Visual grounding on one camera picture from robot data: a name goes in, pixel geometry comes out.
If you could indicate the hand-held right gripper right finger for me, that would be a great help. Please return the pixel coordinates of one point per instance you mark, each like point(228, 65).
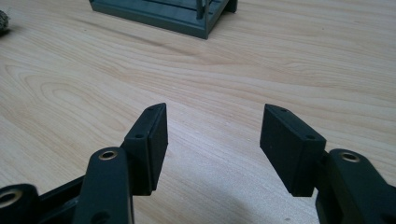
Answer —
point(291, 149)

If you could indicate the grey speckled object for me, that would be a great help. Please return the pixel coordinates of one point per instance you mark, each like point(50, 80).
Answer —
point(3, 20)

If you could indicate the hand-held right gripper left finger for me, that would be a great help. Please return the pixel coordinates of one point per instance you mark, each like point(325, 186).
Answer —
point(149, 149)

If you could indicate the dark green plastic rack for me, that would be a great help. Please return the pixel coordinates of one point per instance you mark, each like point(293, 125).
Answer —
point(174, 15)

